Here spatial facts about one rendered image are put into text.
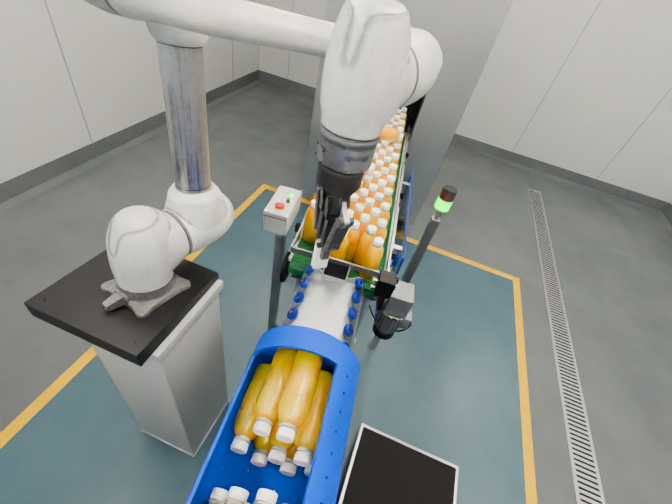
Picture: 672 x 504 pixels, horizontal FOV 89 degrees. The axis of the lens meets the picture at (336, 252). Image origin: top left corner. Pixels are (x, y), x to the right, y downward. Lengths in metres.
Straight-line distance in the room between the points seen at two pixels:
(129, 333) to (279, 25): 0.84
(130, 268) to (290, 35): 0.70
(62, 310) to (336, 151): 0.93
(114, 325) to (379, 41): 0.96
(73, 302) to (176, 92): 0.65
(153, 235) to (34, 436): 1.47
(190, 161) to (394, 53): 0.70
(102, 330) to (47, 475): 1.16
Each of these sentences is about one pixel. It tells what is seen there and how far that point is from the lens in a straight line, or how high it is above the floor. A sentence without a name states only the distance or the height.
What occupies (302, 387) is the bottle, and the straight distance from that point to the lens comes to 0.83.
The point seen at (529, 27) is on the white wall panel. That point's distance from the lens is 5.13.
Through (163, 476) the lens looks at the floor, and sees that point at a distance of 2.04.
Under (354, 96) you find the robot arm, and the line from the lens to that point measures 0.46.
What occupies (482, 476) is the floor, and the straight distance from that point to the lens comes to 2.31.
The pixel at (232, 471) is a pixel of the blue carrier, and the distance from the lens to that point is 0.98.
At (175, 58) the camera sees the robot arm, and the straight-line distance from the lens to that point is 0.96.
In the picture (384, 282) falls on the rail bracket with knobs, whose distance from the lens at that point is 1.33.
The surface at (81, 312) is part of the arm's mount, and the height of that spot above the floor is 1.06.
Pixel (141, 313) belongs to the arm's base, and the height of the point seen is 1.07.
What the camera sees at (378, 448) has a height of 0.15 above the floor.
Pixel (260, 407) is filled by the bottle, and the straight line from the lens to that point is 0.87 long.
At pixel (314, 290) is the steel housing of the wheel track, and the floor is 0.93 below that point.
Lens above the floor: 1.95
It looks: 43 degrees down
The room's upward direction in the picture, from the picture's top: 14 degrees clockwise
